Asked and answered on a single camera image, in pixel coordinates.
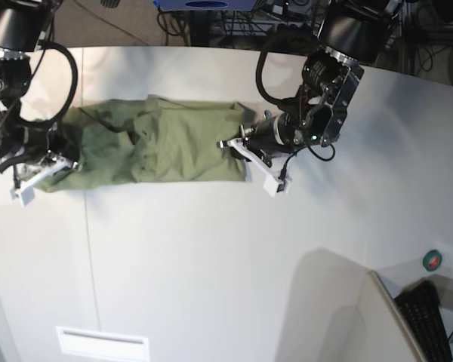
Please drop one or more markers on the black power strip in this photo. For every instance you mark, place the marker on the black power strip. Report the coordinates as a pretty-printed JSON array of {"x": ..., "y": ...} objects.
[{"x": 294, "y": 26}]

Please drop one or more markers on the green t-shirt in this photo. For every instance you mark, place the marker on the green t-shirt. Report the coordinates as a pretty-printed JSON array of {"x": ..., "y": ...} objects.
[{"x": 155, "y": 140}]

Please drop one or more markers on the blue box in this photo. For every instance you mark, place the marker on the blue box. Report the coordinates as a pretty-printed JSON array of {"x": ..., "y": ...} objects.
[{"x": 208, "y": 5}]

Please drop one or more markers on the black keyboard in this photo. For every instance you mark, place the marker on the black keyboard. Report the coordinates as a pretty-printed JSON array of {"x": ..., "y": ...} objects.
[{"x": 419, "y": 305}]

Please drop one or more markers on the white table slot plate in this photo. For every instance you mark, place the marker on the white table slot plate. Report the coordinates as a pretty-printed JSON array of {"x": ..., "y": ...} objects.
[{"x": 102, "y": 346}]

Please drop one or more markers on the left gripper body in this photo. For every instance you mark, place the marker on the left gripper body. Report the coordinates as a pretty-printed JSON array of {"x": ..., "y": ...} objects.
[{"x": 269, "y": 137}]

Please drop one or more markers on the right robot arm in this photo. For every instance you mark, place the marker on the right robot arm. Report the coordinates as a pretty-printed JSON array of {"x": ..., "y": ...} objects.
[{"x": 25, "y": 27}]

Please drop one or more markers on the green tape roll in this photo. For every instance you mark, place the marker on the green tape roll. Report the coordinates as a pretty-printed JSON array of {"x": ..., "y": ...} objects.
[{"x": 432, "y": 260}]

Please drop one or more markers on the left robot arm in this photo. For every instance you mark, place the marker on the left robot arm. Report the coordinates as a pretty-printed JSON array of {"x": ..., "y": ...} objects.
[{"x": 351, "y": 35}]

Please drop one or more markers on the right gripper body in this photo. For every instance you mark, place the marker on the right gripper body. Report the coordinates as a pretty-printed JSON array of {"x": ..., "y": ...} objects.
[{"x": 34, "y": 155}]

